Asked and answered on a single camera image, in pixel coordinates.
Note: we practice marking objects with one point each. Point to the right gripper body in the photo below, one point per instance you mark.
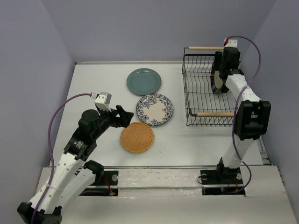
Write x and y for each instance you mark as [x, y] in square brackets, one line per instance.
[238, 60]

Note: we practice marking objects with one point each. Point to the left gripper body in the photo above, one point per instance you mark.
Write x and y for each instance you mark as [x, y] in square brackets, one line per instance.
[109, 119]

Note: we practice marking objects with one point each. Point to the small black striped plate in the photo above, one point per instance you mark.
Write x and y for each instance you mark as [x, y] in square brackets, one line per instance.
[217, 84]

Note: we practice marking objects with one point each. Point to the blue floral plate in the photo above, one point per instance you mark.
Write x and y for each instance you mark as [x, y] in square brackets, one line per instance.
[154, 109]

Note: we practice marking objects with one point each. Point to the teal plate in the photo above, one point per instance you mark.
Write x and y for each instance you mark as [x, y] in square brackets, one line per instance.
[143, 81]

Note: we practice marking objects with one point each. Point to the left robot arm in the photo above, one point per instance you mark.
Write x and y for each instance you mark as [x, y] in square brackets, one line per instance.
[74, 172]

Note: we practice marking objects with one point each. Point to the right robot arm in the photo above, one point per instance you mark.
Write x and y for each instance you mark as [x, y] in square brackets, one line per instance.
[251, 114]

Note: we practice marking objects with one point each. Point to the woven bamboo plate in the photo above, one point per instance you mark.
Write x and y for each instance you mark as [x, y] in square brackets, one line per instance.
[137, 137]

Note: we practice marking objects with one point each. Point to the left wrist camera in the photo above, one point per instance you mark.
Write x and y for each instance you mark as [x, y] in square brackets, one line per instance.
[102, 101]

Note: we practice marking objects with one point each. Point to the black wire dish rack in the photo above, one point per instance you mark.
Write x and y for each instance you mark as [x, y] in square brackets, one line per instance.
[202, 106]

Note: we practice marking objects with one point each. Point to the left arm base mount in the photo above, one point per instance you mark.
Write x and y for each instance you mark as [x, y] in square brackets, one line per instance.
[106, 185]

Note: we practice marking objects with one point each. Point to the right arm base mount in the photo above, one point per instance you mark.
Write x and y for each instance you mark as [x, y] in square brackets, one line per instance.
[221, 181]

